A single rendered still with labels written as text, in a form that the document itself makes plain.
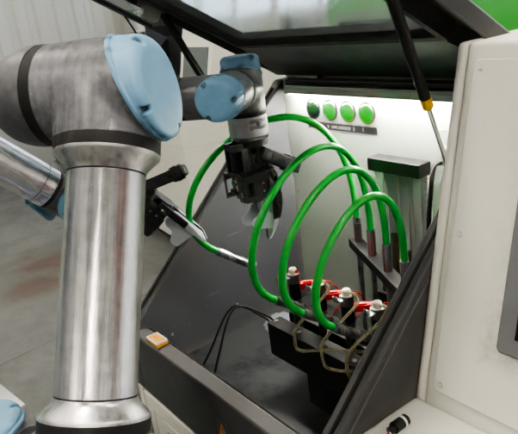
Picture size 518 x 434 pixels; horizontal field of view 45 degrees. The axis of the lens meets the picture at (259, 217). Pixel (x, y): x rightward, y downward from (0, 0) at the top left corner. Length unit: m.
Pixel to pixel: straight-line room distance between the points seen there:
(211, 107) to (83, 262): 0.46
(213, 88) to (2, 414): 0.58
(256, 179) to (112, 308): 0.59
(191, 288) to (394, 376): 0.66
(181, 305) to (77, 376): 0.93
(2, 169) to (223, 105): 0.40
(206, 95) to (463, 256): 0.48
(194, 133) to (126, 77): 3.45
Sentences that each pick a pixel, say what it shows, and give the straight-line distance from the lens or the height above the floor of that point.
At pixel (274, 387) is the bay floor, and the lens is 1.45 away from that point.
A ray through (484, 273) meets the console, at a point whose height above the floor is 1.22.
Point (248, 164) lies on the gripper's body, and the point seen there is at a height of 1.36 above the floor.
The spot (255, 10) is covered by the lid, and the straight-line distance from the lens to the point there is 1.28.
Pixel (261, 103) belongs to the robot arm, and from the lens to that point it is 1.16.
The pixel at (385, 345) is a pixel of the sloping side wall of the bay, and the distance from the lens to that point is 1.04.
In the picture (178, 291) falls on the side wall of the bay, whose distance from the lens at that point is 1.55.
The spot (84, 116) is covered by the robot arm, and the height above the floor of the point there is 1.56.
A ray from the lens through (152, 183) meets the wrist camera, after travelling 1.31.
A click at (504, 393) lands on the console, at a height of 1.05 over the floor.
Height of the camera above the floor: 1.65
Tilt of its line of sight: 19 degrees down
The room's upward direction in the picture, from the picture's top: 8 degrees counter-clockwise
